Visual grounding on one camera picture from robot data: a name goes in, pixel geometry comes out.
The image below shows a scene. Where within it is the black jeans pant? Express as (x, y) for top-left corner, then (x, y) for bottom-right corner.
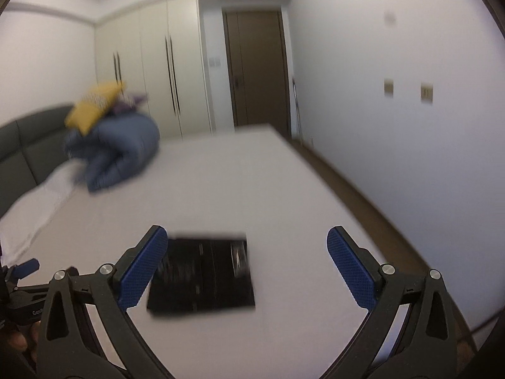
(146, 234), (255, 317)

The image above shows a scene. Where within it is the left hand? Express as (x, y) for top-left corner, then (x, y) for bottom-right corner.
(1, 321), (40, 364)

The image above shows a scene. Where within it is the white pillow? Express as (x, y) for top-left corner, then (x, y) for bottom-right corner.
(1, 160), (85, 266)

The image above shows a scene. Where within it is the dark grey headboard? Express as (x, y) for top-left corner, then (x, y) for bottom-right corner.
(0, 103), (73, 215)

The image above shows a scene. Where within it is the blue folded duvet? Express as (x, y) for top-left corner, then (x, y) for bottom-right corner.
(63, 112), (160, 193)

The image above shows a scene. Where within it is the yellow cushion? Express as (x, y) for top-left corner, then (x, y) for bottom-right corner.
(64, 81), (125, 135)

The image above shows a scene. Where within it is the purple cushion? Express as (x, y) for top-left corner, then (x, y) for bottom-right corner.
(110, 93), (148, 116)

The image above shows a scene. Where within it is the white bed mattress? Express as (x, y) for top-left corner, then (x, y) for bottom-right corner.
(20, 128), (385, 378)

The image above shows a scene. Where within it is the cream wardrobe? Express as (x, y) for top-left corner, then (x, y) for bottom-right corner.
(95, 0), (211, 138)

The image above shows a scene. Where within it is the brown door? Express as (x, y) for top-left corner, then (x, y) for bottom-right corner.
(223, 9), (291, 138)

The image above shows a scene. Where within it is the beige wall socket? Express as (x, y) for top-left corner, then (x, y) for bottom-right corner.
(383, 79), (395, 97)
(420, 83), (434, 105)

